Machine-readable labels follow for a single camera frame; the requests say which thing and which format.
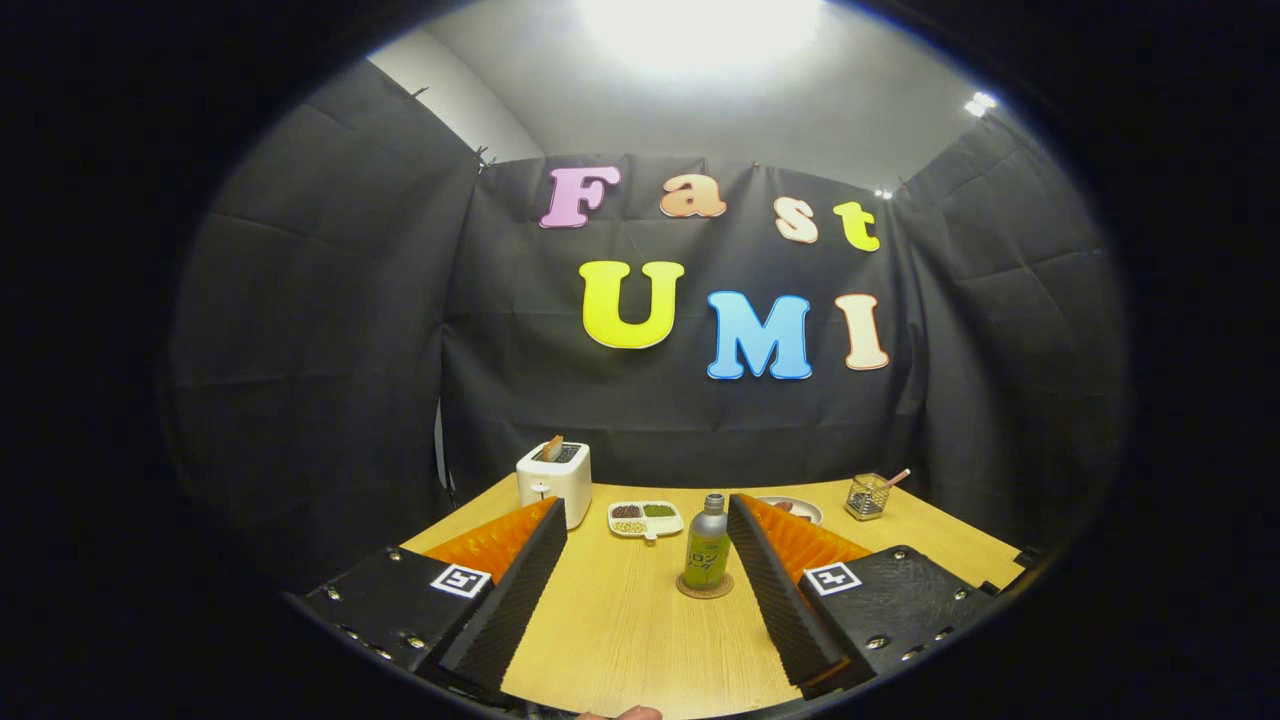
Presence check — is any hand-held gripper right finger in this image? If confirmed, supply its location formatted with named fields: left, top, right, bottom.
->
left=727, top=493, right=1003, bottom=701

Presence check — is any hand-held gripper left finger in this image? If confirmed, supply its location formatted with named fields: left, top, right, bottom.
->
left=298, top=497, right=569, bottom=701

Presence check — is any silver juice bottle green label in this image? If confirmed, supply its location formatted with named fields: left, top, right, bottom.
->
left=683, top=493, right=730, bottom=591

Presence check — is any white oval plate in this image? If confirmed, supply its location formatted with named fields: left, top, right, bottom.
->
left=755, top=496, right=824, bottom=526

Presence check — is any wooden table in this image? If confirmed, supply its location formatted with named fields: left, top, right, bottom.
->
left=400, top=473, right=1026, bottom=720

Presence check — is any white toaster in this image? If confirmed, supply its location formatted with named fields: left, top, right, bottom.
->
left=516, top=440, right=593, bottom=530

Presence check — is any white divided dish with beans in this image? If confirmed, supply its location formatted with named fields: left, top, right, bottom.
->
left=608, top=501, right=686, bottom=542

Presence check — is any black backdrop cloth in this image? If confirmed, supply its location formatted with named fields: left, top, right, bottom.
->
left=165, top=55, right=1131, bottom=591

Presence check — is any bright ceiling light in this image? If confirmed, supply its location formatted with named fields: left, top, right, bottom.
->
left=575, top=0, right=826, bottom=76

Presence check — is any wire mesh holder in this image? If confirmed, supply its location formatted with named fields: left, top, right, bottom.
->
left=845, top=474, right=891, bottom=522

